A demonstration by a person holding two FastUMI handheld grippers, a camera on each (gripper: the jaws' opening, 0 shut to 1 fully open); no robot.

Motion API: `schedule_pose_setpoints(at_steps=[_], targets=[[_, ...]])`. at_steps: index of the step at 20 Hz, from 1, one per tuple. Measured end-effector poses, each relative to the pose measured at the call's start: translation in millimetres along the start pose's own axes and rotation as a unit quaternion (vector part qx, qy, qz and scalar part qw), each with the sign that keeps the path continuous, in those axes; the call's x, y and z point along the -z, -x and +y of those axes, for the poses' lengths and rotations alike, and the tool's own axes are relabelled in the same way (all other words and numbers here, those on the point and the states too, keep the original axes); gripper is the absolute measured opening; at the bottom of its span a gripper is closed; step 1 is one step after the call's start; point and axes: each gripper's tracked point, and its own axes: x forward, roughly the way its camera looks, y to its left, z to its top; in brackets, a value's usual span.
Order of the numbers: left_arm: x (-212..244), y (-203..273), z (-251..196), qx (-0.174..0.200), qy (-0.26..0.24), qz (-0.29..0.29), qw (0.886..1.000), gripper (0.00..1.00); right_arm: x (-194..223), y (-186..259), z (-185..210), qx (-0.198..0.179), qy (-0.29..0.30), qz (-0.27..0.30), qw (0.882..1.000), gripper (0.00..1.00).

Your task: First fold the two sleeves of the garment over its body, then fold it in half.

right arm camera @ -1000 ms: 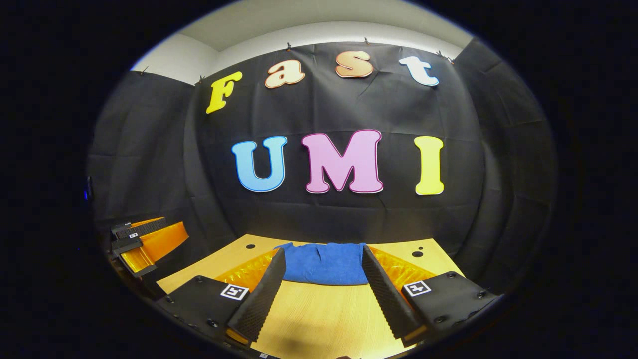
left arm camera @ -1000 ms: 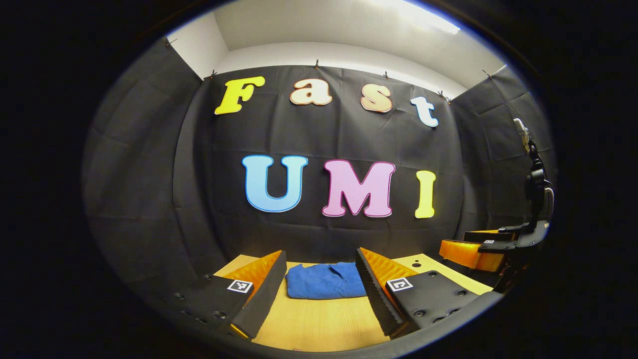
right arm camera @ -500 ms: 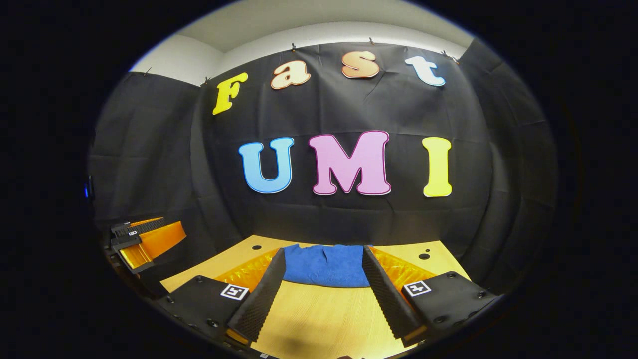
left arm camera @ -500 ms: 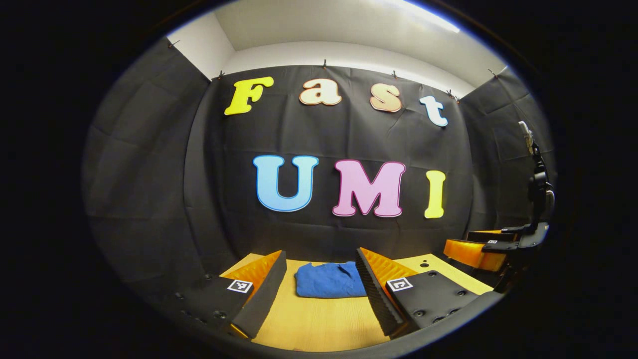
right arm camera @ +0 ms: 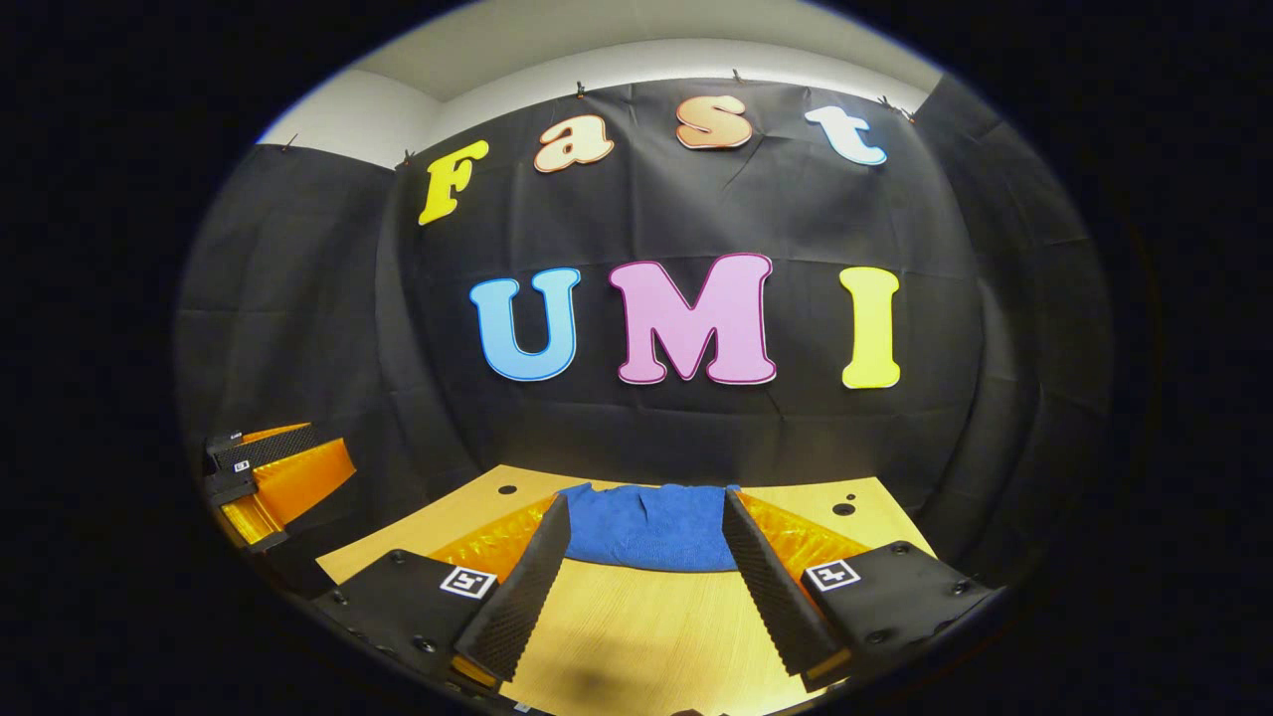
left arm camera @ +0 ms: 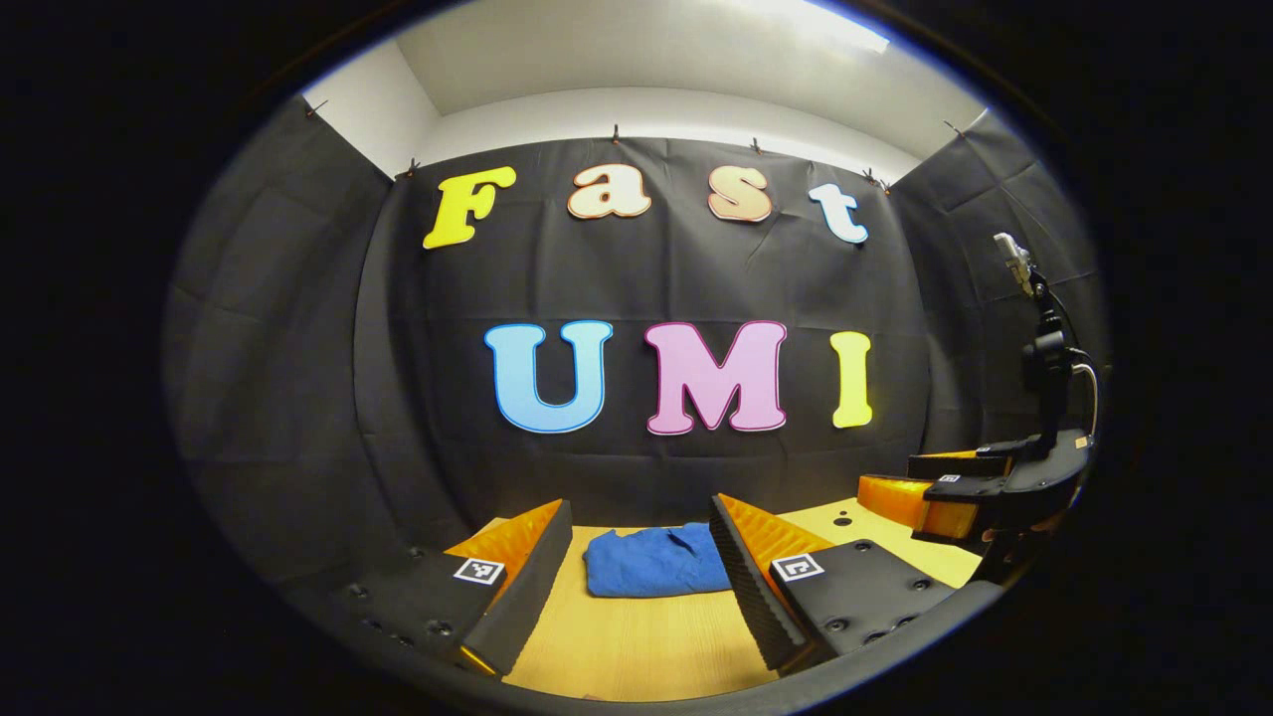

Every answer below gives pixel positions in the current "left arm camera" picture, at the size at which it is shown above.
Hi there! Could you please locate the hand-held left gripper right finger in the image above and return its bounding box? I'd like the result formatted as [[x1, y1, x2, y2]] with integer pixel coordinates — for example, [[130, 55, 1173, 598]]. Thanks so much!
[[709, 492, 961, 677]]

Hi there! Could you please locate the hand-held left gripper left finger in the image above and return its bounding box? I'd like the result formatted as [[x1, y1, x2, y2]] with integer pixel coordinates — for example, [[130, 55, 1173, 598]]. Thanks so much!
[[338, 497, 575, 680]]

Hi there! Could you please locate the blue knit shirt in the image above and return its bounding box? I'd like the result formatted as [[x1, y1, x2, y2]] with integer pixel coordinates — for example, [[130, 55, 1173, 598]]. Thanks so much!
[[583, 522, 734, 600]]

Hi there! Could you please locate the black backdrop cloth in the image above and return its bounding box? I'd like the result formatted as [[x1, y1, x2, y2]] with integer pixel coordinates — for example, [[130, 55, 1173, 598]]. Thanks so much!
[[164, 94, 1105, 598]]

